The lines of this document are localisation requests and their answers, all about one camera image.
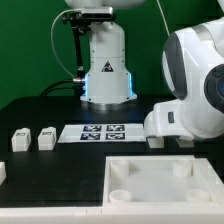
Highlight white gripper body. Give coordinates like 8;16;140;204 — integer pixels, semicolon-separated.
144;102;194;139

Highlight white square tabletop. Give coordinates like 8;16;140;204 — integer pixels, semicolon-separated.
103;155;224;207

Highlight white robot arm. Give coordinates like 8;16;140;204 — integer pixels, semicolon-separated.
65;0;224;141

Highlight white sheet with AprilTags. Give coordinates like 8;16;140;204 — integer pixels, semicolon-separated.
58;124;145;143

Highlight white block left edge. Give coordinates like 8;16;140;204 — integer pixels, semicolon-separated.
0;162;6;185

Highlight black cables at base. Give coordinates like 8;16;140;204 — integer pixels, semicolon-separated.
39;79;83;98

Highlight grey camera cable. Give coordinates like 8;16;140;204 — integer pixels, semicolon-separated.
50;8;83;79

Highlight white obstacle wall fence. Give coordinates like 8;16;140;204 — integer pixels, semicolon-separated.
0;158;224;224

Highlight black camera on stand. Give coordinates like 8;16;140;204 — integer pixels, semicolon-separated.
62;7;116;95

